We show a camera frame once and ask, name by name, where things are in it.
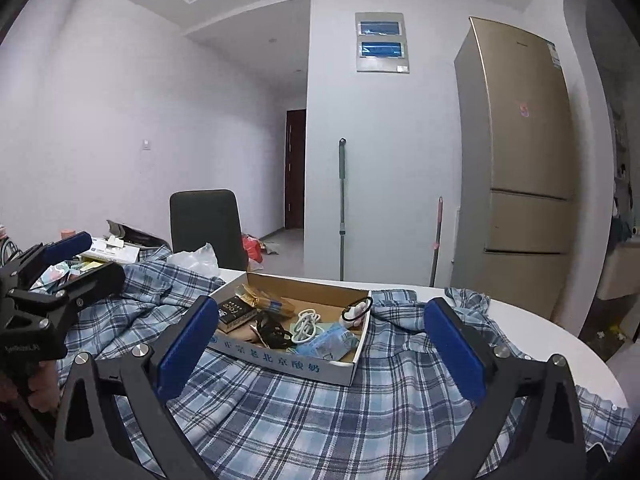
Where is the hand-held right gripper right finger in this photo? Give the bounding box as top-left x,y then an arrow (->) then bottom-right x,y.
424,296 -> 587,480

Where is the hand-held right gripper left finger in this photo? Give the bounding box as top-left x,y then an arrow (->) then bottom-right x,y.
52,295 -> 221,480

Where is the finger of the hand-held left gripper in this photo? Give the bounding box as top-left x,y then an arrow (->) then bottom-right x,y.
7,261 -> 127,331
0,231 -> 93,291

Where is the black small box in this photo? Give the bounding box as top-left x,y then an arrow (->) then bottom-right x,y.
217,296 -> 258,335

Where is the black cable bundle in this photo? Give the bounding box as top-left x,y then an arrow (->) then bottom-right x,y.
250,310 -> 297,350

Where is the gold snack packet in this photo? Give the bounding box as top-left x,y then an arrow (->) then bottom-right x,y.
235,282 -> 296,318

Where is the black hair tie pink charm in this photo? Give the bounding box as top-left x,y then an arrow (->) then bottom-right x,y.
340,296 -> 375,330

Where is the shallow cardboard box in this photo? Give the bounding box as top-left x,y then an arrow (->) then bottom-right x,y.
206,271 -> 373,387

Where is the white charging cable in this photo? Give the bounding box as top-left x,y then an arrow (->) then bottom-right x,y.
291,308 -> 323,345

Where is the blue tissue packet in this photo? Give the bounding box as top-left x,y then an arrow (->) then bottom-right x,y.
295,322 -> 361,362

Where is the person's left hand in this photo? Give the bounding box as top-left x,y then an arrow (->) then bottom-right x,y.
22,358 -> 63,416

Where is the pile of colourful packets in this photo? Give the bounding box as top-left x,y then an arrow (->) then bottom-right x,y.
30,260 -> 81,291

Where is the white printed box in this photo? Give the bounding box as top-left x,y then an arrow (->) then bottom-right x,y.
82,236 -> 141,264

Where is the clear plastic bag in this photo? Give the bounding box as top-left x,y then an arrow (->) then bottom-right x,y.
166,242 -> 221,278

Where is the red plastic bag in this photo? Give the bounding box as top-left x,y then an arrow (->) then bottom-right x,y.
242,234 -> 265,263

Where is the dark grey chair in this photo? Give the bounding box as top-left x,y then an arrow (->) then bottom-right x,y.
169,189 -> 249,272

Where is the blue plaid shirt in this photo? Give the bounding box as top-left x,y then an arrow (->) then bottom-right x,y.
27,245 -> 636,480

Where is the beige cabinet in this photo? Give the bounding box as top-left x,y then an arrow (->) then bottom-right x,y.
597,242 -> 640,301

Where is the gold refrigerator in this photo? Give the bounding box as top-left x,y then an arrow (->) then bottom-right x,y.
450,16 -> 578,326

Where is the dark brown door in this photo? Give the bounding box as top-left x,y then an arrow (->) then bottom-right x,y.
285,108 -> 307,231

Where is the grey electrical panel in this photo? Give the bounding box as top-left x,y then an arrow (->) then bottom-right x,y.
355,11 -> 411,74

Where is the green handled mop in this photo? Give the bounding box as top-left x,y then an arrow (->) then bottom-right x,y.
337,136 -> 348,281

